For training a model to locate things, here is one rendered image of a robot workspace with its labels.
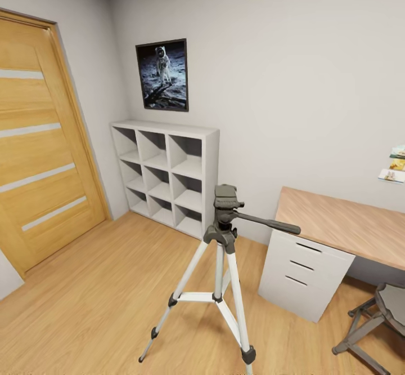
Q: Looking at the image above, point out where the camera tripod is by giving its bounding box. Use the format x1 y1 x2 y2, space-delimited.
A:
138 184 301 375

